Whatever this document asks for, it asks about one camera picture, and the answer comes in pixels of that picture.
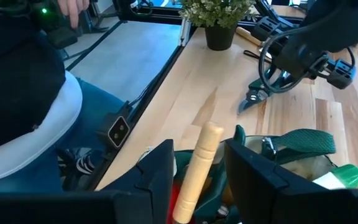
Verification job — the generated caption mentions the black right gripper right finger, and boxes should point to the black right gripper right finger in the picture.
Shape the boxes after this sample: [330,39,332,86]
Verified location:
[224,139,358,224]

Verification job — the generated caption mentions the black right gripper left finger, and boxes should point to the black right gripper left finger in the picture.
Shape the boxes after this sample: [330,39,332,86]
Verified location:
[0,139,175,224]

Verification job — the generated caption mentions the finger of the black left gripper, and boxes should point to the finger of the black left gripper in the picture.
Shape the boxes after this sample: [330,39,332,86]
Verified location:
[252,16,280,84]
[287,58,357,90]

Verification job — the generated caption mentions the green pruning shears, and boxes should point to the green pruning shears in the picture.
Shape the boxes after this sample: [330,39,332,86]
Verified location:
[236,67,295,115]

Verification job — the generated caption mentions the narrow trowel wooden handle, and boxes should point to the narrow trowel wooden handle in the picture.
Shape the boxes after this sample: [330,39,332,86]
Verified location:
[172,121,225,224]

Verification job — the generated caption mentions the beige green gardening bag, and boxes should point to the beige green gardening bag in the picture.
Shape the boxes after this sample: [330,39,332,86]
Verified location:
[166,124,347,224]

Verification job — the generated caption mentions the steel trowel green handle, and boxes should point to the steel trowel green handle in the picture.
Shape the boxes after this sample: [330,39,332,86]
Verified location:
[311,163,358,191]

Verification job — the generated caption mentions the wide steel trowel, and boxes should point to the wide steel trowel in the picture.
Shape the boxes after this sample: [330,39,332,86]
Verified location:
[235,26,264,47]

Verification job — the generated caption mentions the artificial plant black pot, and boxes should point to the artificial plant black pot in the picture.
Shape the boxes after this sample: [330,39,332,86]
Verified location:
[178,0,257,52]

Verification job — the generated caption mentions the person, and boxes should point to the person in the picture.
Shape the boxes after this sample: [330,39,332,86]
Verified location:
[0,0,127,195]

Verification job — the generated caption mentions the person's hand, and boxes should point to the person's hand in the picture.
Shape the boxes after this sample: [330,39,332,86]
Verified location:
[57,0,90,29]

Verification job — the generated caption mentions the black table-level camera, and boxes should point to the black table-level camera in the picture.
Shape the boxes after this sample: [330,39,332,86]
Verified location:
[99,101,133,149]

